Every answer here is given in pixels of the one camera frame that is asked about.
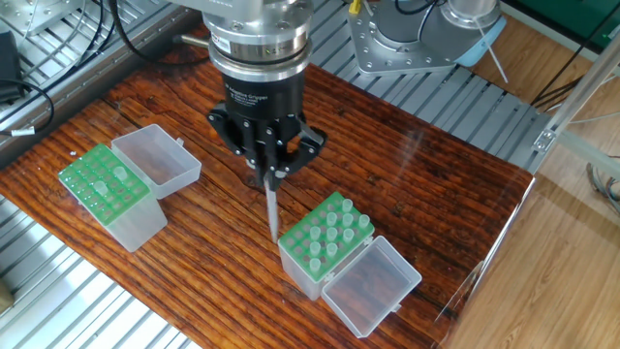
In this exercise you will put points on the silver robot mounting plate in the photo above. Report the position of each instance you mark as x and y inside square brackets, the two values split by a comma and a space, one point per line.
[387, 53]

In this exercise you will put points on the black electronic box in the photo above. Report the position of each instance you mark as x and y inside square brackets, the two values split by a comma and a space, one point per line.
[8, 63]

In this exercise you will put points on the clear tip box green rack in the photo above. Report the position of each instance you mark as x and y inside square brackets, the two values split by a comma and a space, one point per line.
[300, 262]

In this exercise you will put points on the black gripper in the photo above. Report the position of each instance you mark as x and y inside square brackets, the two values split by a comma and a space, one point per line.
[262, 107]

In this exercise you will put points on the glossy brown wooden board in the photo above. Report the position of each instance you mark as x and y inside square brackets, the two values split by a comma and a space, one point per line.
[436, 184]

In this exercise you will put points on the clear tip box with tips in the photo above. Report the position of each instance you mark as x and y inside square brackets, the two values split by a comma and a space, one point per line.
[131, 218]

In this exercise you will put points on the aluminium frame post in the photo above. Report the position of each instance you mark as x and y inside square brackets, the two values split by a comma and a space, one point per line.
[572, 107]

